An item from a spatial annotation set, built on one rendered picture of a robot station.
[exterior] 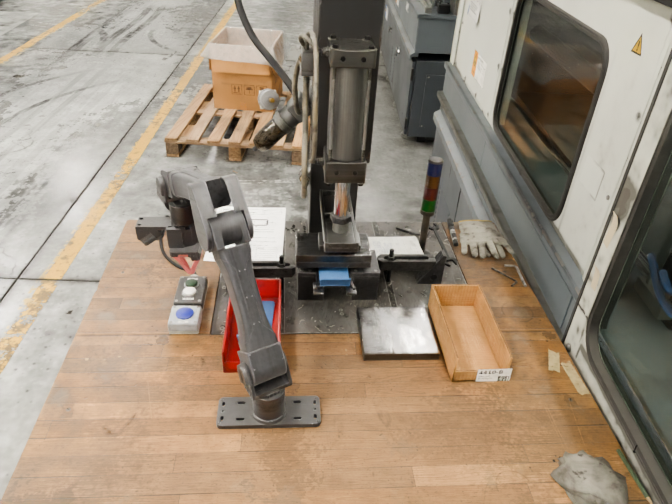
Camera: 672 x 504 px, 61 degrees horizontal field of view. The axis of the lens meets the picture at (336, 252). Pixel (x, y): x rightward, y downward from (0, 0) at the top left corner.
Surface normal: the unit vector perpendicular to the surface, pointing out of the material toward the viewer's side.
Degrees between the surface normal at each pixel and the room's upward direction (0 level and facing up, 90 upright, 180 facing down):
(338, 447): 0
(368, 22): 90
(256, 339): 54
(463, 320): 0
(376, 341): 0
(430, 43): 90
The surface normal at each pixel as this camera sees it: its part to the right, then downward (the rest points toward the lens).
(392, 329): 0.05, -0.82
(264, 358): 0.46, -0.07
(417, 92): 0.01, 0.57
